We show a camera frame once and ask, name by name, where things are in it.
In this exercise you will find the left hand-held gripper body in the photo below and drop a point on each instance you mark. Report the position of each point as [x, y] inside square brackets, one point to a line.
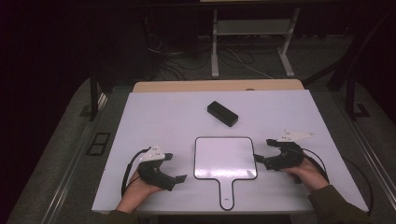
[154, 175]

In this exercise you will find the black metal stand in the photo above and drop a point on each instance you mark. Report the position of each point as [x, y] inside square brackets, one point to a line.
[93, 99]
[350, 93]

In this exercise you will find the black whiteboard eraser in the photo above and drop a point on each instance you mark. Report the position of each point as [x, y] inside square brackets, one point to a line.
[222, 113]

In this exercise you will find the wooden table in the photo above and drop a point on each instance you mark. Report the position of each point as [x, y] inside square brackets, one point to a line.
[218, 85]

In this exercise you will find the person's right hand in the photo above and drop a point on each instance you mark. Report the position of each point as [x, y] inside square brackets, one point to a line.
[308, 174]

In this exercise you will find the white metal stand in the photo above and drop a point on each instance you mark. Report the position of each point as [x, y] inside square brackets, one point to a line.
[214, 46]

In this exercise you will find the metal floor rail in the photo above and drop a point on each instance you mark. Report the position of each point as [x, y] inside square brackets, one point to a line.
[373, 161]
[71, 174]

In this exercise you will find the person's left hand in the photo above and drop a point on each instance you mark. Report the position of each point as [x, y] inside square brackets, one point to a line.
[135, 193]

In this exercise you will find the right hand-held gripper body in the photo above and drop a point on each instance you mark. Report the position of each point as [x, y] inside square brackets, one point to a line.
[288, 157]

